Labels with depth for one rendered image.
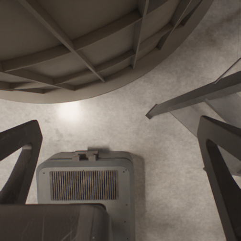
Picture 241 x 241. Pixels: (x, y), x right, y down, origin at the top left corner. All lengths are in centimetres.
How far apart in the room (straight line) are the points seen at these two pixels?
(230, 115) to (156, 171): 74
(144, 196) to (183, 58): 90
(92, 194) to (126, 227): 26
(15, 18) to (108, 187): 92
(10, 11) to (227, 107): 66
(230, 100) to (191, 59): 66
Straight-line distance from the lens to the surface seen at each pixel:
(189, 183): 148
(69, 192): 120
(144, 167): 139
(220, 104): 78
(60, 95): 137
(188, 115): 107
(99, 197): 118
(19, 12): 42
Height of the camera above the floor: 133
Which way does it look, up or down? 85 degrees down
